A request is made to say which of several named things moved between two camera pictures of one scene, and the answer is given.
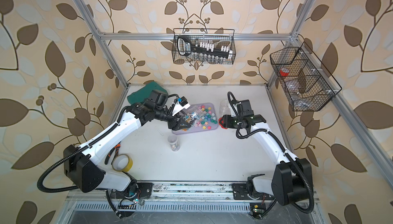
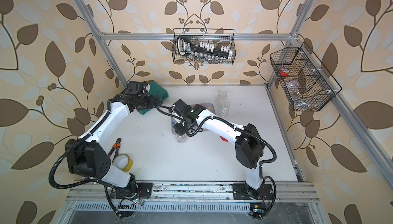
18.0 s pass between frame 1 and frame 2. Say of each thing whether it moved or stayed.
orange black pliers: stayed
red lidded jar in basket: stayed
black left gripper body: moved
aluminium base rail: stayed
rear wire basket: stayed
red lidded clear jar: moved
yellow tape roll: stayed
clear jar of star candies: moved
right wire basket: stayed
